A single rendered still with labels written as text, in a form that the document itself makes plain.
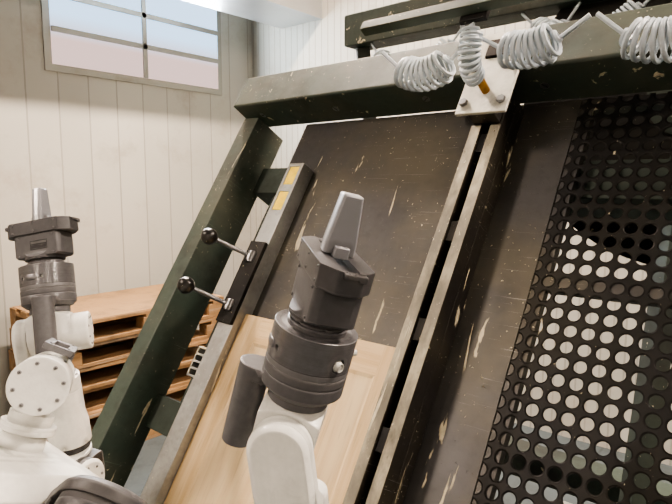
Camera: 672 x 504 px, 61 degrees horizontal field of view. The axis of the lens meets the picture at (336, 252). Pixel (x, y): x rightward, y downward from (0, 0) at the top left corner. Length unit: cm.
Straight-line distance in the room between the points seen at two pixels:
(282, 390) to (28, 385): 31
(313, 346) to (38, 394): 34
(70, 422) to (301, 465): 63
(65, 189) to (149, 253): 84
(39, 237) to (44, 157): 343
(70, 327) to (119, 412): 42
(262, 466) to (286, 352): 12
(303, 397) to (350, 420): 46
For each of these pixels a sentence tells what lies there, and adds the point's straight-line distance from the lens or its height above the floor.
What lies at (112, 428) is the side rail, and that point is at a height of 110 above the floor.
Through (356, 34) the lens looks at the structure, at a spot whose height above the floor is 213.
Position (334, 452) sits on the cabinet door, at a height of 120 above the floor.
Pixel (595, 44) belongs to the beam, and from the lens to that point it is 112.
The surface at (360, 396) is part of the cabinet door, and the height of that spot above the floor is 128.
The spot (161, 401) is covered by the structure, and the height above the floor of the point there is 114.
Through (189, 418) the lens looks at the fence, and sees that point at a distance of 127.
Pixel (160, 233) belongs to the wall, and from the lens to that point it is 497.
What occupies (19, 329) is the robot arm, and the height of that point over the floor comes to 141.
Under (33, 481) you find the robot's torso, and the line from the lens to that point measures 71.
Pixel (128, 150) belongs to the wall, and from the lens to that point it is 482.
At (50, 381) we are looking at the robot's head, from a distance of 75.
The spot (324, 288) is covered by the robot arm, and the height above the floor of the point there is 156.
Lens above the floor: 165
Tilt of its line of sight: 7 degrees down
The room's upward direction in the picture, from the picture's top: straight up
